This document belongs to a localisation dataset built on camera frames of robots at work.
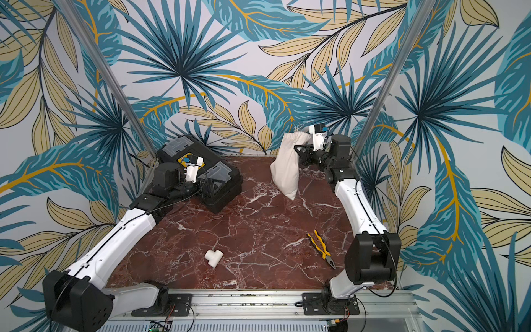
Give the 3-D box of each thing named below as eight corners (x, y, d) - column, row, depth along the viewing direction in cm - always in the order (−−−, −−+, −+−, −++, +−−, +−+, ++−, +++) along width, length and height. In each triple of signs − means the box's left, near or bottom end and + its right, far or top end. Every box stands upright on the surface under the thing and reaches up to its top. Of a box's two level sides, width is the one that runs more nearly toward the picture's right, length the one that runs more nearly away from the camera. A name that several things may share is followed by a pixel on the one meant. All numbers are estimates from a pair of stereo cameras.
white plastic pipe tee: (203, 262, 85) (201, 259, 82) (211, 248, 88) (209, 246, 86) (215, 268, 83) (214, 266, 81) (223, 254, 87) (222, 252, 84)
